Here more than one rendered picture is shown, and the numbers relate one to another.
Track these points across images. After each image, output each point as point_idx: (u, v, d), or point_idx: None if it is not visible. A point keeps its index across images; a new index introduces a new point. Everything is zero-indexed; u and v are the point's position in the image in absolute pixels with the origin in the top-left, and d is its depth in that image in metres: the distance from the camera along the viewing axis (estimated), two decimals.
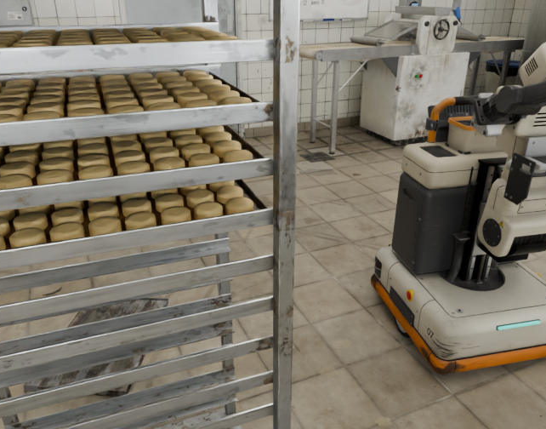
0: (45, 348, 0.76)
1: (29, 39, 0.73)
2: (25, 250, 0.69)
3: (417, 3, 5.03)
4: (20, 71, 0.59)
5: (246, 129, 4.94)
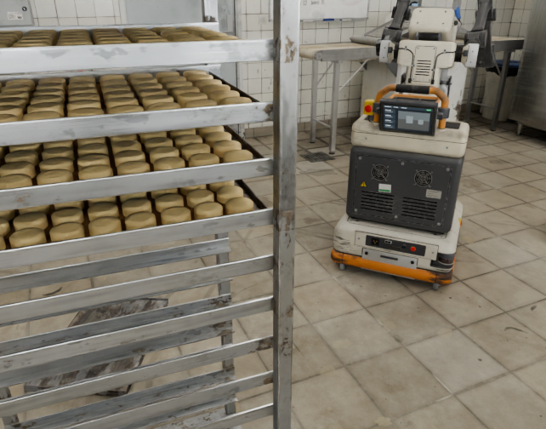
0: (45, 348, 0.76)
1: (29, 39, 0.73)
2: (25, 250, 0.69)
3: (417, 3, 5.03)
4: (20, 71, 0.59)
5: (246, 129, 4.94)
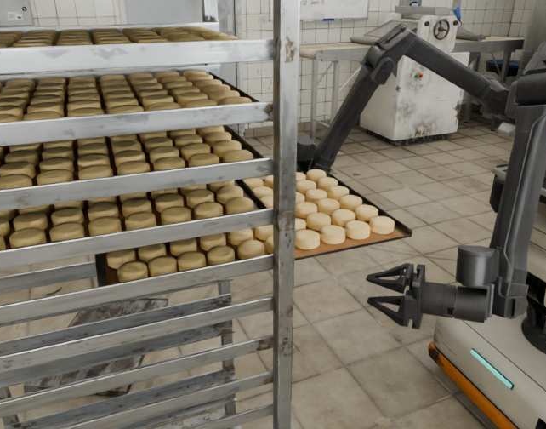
0: (45, 348, 0.76)
1: (29, 39, 0.73)
2: (25, 250, 0.69)
3: (417, 3, 5.03)
4: (20, 71, 0.59)
5: (246, 129, 4.94)
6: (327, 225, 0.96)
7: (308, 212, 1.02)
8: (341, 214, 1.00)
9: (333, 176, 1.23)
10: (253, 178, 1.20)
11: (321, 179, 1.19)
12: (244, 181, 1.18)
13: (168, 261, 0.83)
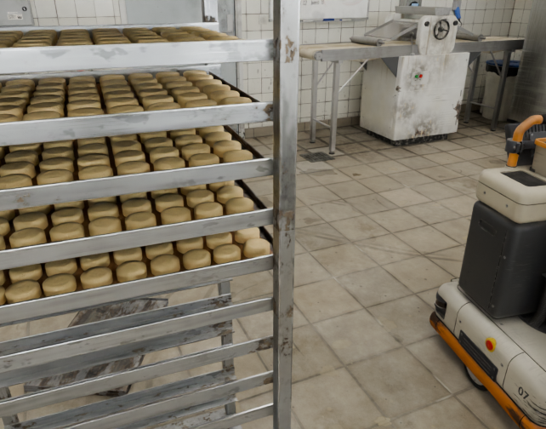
0: (45, 348, 0.76)
1: (29, 39, 0.73)
2: (25, 250, 0.69)
3: (417, 3, 5.03)
4: (20, 71, 0.59)
5: (246, 129, 4.94)
6: (193, 249, 0.87)
7: None
8: (215, 237, 0.91)
9: None
10: None
11: None
12: None
13: None
